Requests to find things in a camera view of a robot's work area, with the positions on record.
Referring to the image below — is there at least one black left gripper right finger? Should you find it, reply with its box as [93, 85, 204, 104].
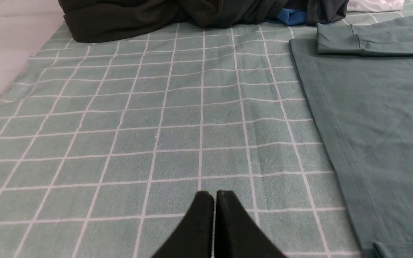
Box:
[214, 190, 286, 258]

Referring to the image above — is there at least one blue crumpled garment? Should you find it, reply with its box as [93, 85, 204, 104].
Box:
[264, 9, 308, 26]

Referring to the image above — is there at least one green long-sleeve top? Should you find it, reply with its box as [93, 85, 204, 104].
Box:
[289, 16, 413, 258]

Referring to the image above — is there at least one dark grey crumpled garment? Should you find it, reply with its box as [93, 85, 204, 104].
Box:
[285, 0, 350, 26]

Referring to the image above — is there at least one green checkered tablecloth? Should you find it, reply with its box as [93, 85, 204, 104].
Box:
[0, 0, 413, 258]

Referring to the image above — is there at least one white crumpled garment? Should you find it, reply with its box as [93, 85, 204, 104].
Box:
[346, 0, 404, 13]

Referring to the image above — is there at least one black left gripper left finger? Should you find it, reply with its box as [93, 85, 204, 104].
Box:
[153, 191, 214, 258]

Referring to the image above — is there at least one dark olive crumpled garment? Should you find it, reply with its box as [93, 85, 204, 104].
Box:
[58, 0, 287, 43]

